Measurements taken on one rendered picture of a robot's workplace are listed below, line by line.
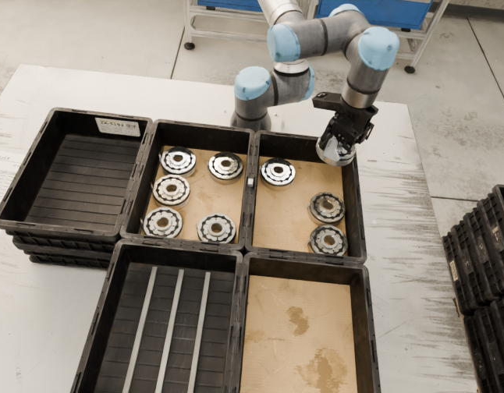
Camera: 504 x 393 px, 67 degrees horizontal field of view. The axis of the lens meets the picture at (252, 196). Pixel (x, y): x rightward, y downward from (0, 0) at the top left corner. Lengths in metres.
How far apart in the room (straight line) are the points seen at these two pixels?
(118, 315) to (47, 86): 1.04
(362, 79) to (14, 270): 1.04
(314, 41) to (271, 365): 0.71
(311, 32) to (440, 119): 2.19
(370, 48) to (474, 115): 2.37
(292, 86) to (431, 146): 1.59
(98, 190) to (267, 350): 0.64
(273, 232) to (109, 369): 0.51
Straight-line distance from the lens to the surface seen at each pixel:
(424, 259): 1.33
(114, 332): 0.99
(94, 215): 1.13
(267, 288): 1.00
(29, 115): 1.65
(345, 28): 0.88
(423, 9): 3.01
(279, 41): 0.83
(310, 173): 1.21
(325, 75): 2.96
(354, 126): 0.93
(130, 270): 1.03
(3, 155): 1.54
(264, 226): 1.07
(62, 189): 1.21
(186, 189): 1.10
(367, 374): 0.92
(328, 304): 1.02
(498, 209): 1.78
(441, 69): 3.41
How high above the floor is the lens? 1.76
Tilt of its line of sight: 56 degrees down
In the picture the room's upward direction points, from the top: 9 degrees clockwise
